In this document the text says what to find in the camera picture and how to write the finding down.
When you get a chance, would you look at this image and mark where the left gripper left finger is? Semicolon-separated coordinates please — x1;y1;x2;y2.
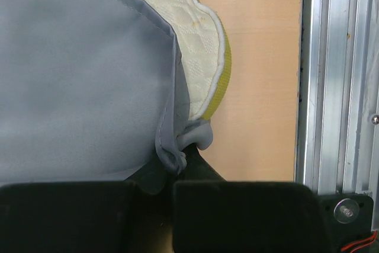
124;158;170;196

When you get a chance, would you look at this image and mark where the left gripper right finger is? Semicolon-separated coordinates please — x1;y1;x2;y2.
178;144;225;181

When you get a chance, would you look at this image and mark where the grey pillowcase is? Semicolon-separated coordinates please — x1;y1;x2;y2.
1;0;213;184

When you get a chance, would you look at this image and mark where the white pillow yellow edge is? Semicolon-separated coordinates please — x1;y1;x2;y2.
145;0;232;120

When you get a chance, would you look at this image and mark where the aluminium front rail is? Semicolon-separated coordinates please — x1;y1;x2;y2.
294;0;379;194

